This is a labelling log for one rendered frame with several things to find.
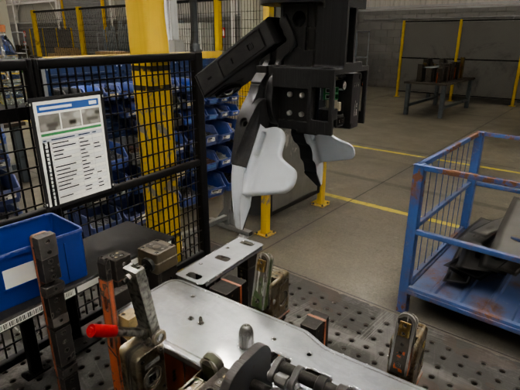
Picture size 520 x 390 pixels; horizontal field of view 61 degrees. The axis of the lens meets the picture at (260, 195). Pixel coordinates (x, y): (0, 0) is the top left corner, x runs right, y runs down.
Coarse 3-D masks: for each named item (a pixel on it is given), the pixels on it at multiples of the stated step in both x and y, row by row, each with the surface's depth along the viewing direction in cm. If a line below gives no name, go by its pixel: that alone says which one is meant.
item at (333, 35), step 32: (288, 0) 35; (320, 0) 34; (352, 0) 34; (288, 32) 37; (320, 32) 36; (352, 32) 36; (288, 64) 38; (320, 64) 36; (352, 64) 36; (288, 96) 38; (320, 96) 37; (352, 96) 38; (320, 128) 36
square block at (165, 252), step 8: (160, 240) 125; (144, 248) 120; (152, 248) 120; (160, 248) 120; (168, 248) 120; (144, 256) 119; (152, 256) 117; (160, 256) 118; (168, 256) 120; (176, 256) 123; (160, 264) 118; (168, 264) 121; (152, 272) 119; (160, 272) 119; (168, 272) 122; (152, 280) 121; (160, 280) 120; (152, 288) 122
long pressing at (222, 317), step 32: (160, 288) 112; (192, 288) 112; (160, 320) 99; (192, 320) 99; (224, 320) 99; (256, 320) 99; (192, 352) 89; (224, 352) 89; (288, 352) 89; (320, 352) 89; (352, 384) 81; (384, 384) 81
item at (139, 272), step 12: (132, 264) 80; (144, 264) 81; (132, 276) 78; (144, 276) 79; (132, 288) 80; (144, 288) 79; (132, 300) 82; (144, 300) 80; (144, 312) 81; (144, 324) 83; (156, 324) 84
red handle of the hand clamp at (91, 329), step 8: (88, 328) 73; (96, 328) 73; (104, 328) 75; (112, 328) 76; (120, 328) 78; (128, 328) 80; (136, 328) 82; (144, 328) 84; (88, 336) 73; (96, 336) 73; (104, 336) 75; (112, 336) 76; (120, 336) 78; (128, 336) 80; (136, 336) 81; (144, 336) 83
